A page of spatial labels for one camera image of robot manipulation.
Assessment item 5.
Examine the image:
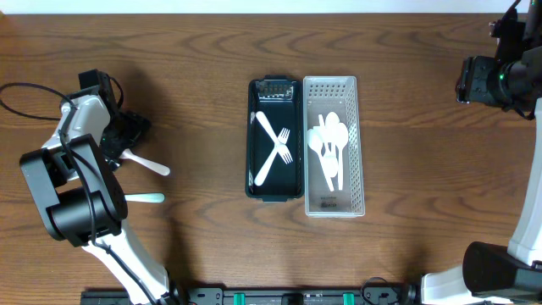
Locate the black mounting rail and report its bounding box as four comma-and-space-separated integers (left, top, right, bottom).
80, 277, 420, 305

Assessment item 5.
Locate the white plastic fork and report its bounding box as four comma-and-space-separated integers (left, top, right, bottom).
256, 111, 293, 164
254, 128, 293, 186

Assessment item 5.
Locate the short white spoon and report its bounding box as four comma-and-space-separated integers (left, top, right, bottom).
120, 148, 170, 176

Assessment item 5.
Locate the fork with mint handle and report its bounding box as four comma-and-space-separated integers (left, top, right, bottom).
124, 192, 165, 203

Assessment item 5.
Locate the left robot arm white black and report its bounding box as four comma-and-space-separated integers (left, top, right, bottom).
19, 69, 185, 304

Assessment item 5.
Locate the clear plastic basket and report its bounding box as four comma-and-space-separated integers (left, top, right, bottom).
302, 75, 365, 218

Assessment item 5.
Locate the dark green plastic basket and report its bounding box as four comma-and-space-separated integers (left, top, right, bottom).
245, 75, 304, 202

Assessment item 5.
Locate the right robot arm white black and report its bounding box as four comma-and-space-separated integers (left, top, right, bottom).
403, 1, 541, 304

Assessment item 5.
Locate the white plastic spoon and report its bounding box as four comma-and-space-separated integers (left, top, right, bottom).
324, 112, 340, 156
307, 126, 335, 192
334, 123, 349, 191

